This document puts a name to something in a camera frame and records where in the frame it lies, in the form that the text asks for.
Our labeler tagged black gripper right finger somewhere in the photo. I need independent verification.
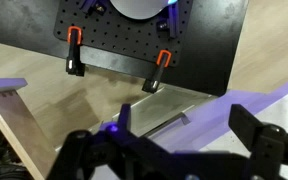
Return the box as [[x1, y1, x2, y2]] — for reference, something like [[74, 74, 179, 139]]
[[228, 103, 288, 180]]

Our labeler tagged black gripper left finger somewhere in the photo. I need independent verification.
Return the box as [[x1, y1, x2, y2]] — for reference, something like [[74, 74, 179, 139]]
[[47, 103, 142, 180]]

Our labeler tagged white drawer with wooden sides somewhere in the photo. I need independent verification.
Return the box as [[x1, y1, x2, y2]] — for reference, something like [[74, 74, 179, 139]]
[[0, 78, 57, 180]]

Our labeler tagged white drawer front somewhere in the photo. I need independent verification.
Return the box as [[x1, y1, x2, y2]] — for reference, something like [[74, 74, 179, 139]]
[[89, 85, 218, 141]]

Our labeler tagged orange black bar clamp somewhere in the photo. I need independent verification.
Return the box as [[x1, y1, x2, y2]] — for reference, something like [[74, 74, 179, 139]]
[[65, 25, 86, 77], [141, 49, 173, 95]]

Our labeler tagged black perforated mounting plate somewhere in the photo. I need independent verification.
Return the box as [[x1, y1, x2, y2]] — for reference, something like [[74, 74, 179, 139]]
[[53, 0, 195, 68]]

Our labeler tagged black cart table top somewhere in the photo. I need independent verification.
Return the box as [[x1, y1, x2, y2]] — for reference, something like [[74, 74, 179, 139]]
[[0, 0, 250, 98]]

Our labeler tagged silver bar drawer handle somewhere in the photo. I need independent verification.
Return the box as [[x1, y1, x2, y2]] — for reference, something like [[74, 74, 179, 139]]
[[139, 105, 197, 138]]

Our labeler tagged robot base mounting bracket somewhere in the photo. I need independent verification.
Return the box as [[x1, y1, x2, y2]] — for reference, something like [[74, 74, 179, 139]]
[[78, 0, 109, 16], [155, 0, 181, 40]]

